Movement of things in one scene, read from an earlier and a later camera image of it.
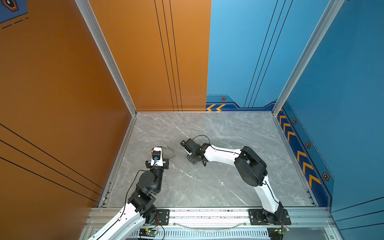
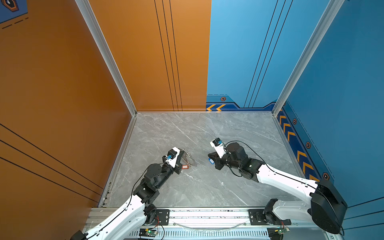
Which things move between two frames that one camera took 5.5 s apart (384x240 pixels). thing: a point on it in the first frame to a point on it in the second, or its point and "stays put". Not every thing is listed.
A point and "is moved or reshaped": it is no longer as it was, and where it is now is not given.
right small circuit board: [282, 230] stays put
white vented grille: [214, 233] stays put
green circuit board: [146, 232] stays put
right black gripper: [192, 161] to [214, 155]
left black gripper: [164, 166] to [177, 166]
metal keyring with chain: [164, 147] is moved or reshaped
